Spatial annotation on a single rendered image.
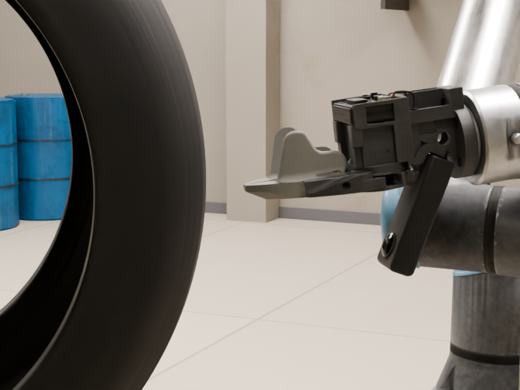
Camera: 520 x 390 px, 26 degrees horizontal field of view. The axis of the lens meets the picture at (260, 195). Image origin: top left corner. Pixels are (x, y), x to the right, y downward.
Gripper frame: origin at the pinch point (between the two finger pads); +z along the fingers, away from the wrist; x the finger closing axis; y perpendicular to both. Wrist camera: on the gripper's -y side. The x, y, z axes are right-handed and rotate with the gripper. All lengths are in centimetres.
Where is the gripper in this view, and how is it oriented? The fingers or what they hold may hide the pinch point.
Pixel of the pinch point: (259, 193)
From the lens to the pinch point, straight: 102.1
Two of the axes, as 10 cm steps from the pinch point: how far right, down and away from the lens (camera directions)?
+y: -1.2, -9.8, -1.7
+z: -9.7, 1.5, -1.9
